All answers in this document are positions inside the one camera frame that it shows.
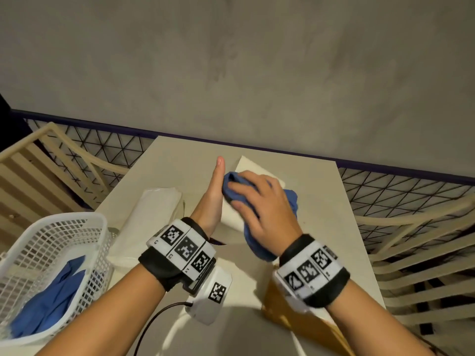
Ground person's left forearm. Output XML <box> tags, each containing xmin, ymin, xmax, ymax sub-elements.
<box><xmin>37</xmin><ymin>263</ymin><xmax>166</xmax><ymax>356</ymax></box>

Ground stack of white tissues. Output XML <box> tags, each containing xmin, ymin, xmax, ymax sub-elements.
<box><xmin>107</xmin><ymin>187</ymin><xmax>185</xmax><ymax>271</ymax></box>

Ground black cable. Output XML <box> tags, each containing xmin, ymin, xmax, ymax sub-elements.
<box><xmin>133</xmin><ymin>301</ymin><xmax>193</xmax><ymax>356</ymax></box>

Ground person's right hand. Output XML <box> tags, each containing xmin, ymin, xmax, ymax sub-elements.
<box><xmin>222</xmin><ymin>171</ymin><xmax>303</xmax><ymax>256</ymax></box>

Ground person's right forearm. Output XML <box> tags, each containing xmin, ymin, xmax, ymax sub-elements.
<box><xmin>326</xmin><ymin>279</ymin><xmax>435</xmax><ymax>356</ymax></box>

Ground blue cloth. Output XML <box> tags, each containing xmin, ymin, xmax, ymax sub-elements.
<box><xmin>10</xmin><ymin>255</ymin><xmax>87</xmax><ymax>339</ymax></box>
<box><xmin>222</xmin><ymin>171</ymin><xmax>299</xmax><ymax>263</ymax></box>

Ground person's left hand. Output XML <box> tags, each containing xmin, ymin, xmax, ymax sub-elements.
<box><xmin>190</xmin><ymin>156</ymin><xmax>226</xmax><ymax>238</ymax></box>

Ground cream slatted wooden chair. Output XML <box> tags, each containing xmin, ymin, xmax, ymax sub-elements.
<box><xmin>0</xmin><ymin>122</ymin><xmax>131</xmax><ymax>253</ymax></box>
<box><xmin>354</xmin><ymin>194</ymin><xmax>475</xmax><ymax>342</ymax></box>

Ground wooden lid with slot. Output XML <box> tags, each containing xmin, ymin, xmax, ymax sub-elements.
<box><xmin>261</xmin><ymin>277</ymin><xmax>355</xmax><ymax>356</ymax></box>

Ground white plastic mesh basket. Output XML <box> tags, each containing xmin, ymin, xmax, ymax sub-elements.
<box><xmin>0</xmin><ymin>212</ymin><xmax>114</xmax><ymax>347</ymax></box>

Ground white tissue box base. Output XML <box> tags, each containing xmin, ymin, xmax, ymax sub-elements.
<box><xmin>219</xmin><ymin>155</ymin><xmax>286</xmax><ymax>234</ymax></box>

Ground left wristband with marker tags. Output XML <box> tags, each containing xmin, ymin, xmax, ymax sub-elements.
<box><xmin>138</xmin><ymin>217</ymin><xmax>217</xmax><ymax>292</ymax></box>

